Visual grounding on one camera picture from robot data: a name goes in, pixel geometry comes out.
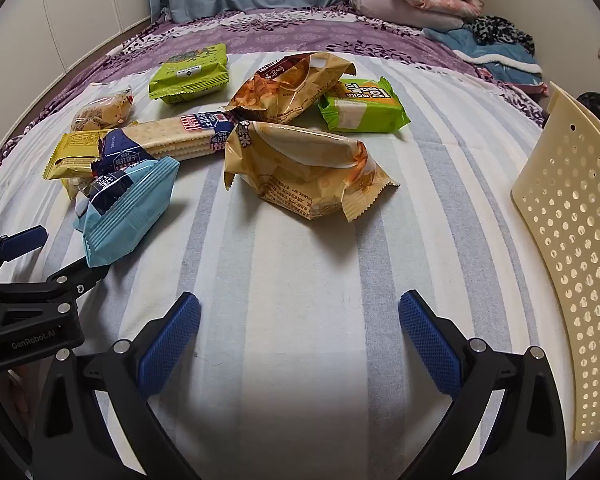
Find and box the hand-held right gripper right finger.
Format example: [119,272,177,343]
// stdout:
[397,289,568,480]

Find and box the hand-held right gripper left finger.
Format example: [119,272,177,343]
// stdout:
[30,291,203,480]

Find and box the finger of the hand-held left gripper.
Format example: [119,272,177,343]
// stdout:
[0,226,48,273]
[0,257,111,321]

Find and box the light blue cracker packet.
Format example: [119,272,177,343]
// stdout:
[74,156,181,268]

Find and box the yellow snack packet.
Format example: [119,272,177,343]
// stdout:
[62,176,98,202]
[42,129,113,181]

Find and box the long clear navy cracker packet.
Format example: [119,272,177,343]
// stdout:
[91,110,246,176]

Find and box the cream perforated plastic basket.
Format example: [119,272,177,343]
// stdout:
[511,81,600,442]

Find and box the striped blue white blanket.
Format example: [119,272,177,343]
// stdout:
[0,50,600,480]

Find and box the clear yellow-edged cookie packet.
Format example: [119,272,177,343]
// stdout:
[70,86,133,132]

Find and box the tan popcorn bag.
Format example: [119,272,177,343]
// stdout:
[223,121,401,223]

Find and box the lime green snack packet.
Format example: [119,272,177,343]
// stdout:
[147,43,230,105]

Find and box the white wardrobe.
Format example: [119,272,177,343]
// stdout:
[0,0,153,81]

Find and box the green orange wafer packet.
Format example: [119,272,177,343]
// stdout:
[317,77,412,134]

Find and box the brown orange chip bag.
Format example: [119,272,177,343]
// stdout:
[224,52,358,126]

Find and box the blue fleece cloth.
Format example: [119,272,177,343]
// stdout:
[422,25,543,86]

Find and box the leopard print cloth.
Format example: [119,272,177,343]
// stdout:
[467,16,536,58]

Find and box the purple floral bedsheet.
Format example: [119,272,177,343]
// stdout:
[0,4,548,171]

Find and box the pink folded quilt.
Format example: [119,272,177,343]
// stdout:
[350,0,483,31]

